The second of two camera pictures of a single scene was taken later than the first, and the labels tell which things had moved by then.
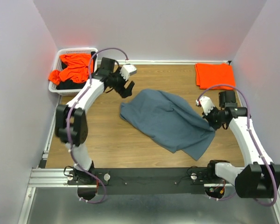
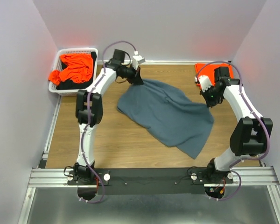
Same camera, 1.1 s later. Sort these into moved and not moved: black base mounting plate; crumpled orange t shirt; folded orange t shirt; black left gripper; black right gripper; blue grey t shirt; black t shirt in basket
Moved: blue grey t shirt; black left gripper; black right gripper
Not moved: folded orange t shirt; black base mounting plate; black t shirt in basket; crumpled orange t shirt
